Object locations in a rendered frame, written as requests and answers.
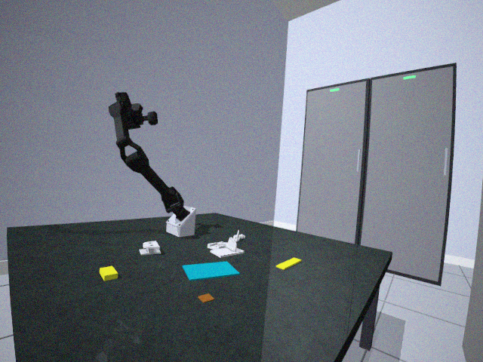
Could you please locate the small orange flat square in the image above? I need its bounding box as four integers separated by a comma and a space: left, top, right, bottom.
198, 293, 214, 303

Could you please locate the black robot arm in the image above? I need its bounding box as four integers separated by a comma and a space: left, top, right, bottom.
109, 92, 190, 222

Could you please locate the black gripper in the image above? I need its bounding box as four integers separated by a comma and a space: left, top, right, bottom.
127, 111, 158, 130

